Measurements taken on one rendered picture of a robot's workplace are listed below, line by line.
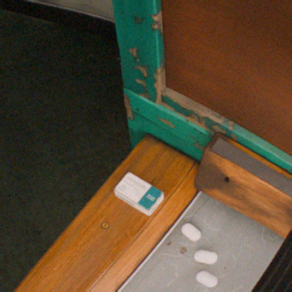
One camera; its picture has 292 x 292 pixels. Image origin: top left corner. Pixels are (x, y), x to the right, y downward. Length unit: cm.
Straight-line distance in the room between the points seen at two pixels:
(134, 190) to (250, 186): 17
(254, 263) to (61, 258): 29
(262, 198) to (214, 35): 22
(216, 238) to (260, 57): 30
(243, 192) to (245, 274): 13
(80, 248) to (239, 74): 33
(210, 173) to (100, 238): 18
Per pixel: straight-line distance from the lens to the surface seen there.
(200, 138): 70
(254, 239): 71
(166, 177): 73
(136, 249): 69
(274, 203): 63
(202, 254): 68
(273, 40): 51
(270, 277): 34
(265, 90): 57
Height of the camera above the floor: 139
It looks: 56 degrees down
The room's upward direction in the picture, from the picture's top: 6 degrees counter-clockwise
